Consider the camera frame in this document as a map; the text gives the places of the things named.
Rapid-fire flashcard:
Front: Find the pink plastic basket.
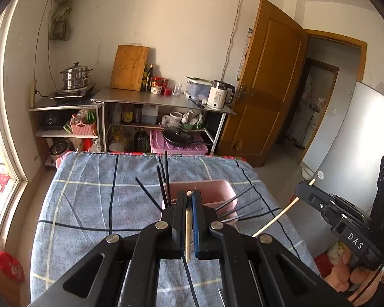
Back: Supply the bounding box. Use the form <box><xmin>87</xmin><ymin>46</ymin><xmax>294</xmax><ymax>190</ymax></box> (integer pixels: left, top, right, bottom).
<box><xmin>70</xmin><ymin>114</ymin><xmax>98</xmax><ymax>136</ymax></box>

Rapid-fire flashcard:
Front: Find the white plastic jug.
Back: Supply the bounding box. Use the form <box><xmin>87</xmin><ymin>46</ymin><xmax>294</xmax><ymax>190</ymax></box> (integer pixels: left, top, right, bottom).
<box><xmin>141</xmin><ymin>105</ymin><xmax>159</xmax><ymax>125</ymax></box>

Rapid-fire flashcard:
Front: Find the blue checked tablecloth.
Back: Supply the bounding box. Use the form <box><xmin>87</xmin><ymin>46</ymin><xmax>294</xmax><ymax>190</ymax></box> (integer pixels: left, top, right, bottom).
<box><xmin>30</xmin><ymin>152</ymin><xmax>316</xmax><ymax>299</ymax></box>

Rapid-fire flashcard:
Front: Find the black frying pan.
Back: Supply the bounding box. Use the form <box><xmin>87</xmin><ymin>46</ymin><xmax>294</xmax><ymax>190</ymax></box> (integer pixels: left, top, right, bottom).
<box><xmin>162</xmin><ymin>127</ymin><xmax>208</xmax><ymax>147</ymax></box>

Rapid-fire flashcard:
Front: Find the brown wooden door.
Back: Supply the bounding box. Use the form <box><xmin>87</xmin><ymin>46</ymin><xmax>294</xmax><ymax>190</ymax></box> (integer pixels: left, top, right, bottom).
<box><xmin>216</xmin><ymin>0</ymin><xmax>309</xmax><ymax>166</ymax></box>

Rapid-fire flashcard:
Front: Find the clear drinking glass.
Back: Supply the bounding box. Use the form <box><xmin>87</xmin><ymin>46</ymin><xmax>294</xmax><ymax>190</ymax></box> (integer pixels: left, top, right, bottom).
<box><xmin>172</xmin><ymin>83</ymin><xmax>182</xmax><ymax>96</ymax></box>

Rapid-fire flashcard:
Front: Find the person's right hand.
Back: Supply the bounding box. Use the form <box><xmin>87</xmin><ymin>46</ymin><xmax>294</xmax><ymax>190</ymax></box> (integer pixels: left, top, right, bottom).
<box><xmin>325</xmin><ymin>247</ymin><xmax>384</xmax><ymax>298</ymax></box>

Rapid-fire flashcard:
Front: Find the white refrigerator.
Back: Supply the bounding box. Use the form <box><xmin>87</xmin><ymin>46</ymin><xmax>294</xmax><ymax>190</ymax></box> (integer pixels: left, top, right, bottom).
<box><xmin>313</xmin><ymin>82</ymin><xmax>384</xmax><ymax>211</ymax></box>

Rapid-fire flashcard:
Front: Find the red lidded jar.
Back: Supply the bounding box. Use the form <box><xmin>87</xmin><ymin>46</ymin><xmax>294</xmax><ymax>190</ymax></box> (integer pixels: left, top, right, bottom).
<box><xmin>150</xmin><ymin>77</ymin><xmax>163</xmax><ymax>95</ymax></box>

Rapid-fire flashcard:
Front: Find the metal kitchen shelf table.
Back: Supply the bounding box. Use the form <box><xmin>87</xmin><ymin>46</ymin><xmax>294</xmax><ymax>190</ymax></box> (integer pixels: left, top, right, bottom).
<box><xmin>91</xmin><ymin>87</ymin><xmax>235</xmax><ymax>155</ymax></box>

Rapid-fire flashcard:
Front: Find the low metal side shelf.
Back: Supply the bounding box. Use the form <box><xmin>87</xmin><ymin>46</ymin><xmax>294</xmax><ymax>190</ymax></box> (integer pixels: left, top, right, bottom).
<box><xmin>27</xmin><ymin>98</ymin><xmax>106</xmax><ymax>167</ymax></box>

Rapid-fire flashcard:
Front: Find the yellow cooking oil bottle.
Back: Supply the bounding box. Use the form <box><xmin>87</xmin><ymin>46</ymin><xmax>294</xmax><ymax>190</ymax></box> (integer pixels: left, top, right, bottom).
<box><xmin>109</xmin><ymin>126</ymin><xmax>131</xmax><ymax>153</ymax></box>

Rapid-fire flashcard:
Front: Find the induction cooker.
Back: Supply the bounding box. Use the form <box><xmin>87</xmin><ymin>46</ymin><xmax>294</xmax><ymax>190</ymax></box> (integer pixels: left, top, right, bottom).
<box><xmin>50</xmin><ymin>83</ymin><xmax>96</xmax><ymax>101</ymax></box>

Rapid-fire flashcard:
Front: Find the wooden cutting board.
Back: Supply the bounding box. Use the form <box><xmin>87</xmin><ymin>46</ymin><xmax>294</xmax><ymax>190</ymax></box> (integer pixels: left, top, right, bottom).
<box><xmin>110</xmin><ymin>45</ymin><xmax>150</xmax><ymax>92</ymax></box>

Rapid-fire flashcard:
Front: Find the clear plastic food container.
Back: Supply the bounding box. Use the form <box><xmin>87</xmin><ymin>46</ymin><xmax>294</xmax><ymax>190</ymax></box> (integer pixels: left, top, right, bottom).
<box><xmin>186</xmin><ymin>76</ymin><xmax>212</xmax><ymax>101</ymax></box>

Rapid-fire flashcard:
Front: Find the black chopstick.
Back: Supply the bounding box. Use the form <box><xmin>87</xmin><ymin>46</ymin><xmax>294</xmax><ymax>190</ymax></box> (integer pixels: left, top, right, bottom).
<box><xmin>156</xmin><ymin>166</ymin><xmax>168</xmax><ymax>209</ymax></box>
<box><xmin>215</xmin><ymin>184</ymin><xmax>256</xmax><ymax>211</ymax></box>
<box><xmin>135</xmin><ymin>177</ymin><xmax>164</xmax><ymax>213</ymax></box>
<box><xmin>219</xmin><ymin>198</ymin><xmax>260</xmax><ymax>219</ymax></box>
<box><xmin>164</xmin><ymin>150</ymin><xmax>172</xmax><ymax>207</ymax></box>
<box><xmin>221</xmin><ymin>207</ymin><xmax>263</xmax><ymax>223</ymax></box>

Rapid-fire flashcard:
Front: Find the pink storage bin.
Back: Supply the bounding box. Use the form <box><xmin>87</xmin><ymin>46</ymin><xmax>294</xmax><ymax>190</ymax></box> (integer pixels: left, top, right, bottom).
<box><xmin>149</xmin><ymin>130</ymin><xmax>209</xmax><ymax>155</ymax></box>

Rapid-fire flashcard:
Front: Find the dark sauce bottle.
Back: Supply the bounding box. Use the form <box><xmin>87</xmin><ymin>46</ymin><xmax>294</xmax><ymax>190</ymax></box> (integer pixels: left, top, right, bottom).
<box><xmin>145</xmin><ymin>64</ymin><xmax>154</xmax><ymax>91</ymax></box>

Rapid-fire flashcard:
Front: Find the hanging grey green cloth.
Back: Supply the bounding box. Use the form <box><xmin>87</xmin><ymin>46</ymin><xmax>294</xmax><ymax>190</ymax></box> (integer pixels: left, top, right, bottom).
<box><xmin>49</xmin><ymin>0</ymin><xmax>73</xmax><ymax>41</ymax></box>

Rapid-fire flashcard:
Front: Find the stainless steel steamer pot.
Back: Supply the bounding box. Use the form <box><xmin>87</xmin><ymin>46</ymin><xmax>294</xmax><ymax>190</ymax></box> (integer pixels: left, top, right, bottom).
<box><xmin>60</xmin><ymin>62</ymin><xmax>93</xmax><ymax>91</ymax></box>

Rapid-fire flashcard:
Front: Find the white electric kettle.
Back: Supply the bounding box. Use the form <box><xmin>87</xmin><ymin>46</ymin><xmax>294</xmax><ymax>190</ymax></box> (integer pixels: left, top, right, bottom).
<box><xmin>207</xmin><ymin>80</ymin><xmax>236</xmax><ymax>110</ymax></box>

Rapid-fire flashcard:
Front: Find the pink utensil holder box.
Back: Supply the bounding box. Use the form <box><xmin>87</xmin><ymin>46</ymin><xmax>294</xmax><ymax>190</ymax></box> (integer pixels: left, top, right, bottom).
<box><xmin>170</xmin><ymin>180</ymin><xmax>238</xmax><ymax>220</ymax></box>

